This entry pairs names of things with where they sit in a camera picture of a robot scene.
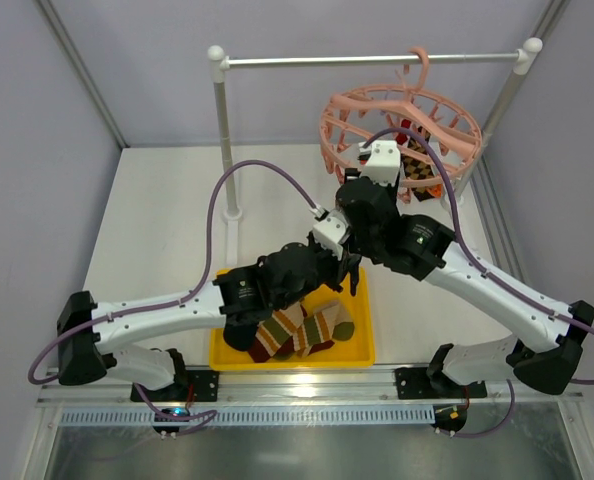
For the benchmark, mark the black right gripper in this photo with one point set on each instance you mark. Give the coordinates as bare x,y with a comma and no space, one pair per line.
359,185

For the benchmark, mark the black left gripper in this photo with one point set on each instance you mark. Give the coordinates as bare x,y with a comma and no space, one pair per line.
341,265

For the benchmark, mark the brown argyle sock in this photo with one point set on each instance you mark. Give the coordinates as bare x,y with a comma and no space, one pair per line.
416,170

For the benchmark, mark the beige striped sock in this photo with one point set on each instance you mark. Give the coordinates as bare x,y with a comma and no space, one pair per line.
275,331
329,322
308,351

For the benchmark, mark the pink round clip hanger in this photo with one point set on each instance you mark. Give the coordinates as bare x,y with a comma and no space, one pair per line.
351,117

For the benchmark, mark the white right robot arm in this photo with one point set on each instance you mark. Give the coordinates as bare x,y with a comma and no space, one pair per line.
544,348

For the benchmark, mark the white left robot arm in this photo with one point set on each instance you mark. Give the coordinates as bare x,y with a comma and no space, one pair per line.
99,339

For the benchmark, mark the yellow plastic tray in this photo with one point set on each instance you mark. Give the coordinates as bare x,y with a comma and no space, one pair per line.
355,353

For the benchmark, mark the white metal drying rack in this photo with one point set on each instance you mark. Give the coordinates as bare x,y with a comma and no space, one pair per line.
521,61

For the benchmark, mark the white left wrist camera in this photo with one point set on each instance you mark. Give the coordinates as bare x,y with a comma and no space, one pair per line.
331,232

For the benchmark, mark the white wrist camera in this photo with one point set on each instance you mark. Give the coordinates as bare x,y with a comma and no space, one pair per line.
331,232
380,162

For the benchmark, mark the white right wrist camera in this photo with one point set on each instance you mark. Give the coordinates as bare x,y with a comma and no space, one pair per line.
380,162

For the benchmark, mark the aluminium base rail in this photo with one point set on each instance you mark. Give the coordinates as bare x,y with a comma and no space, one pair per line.
374,385

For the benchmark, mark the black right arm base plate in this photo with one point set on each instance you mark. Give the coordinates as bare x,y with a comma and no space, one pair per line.
416,383

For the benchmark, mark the white slotted cable duct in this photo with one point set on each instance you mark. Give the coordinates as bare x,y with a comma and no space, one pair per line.
269,416

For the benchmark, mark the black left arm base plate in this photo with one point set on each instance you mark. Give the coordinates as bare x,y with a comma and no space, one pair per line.
194,385

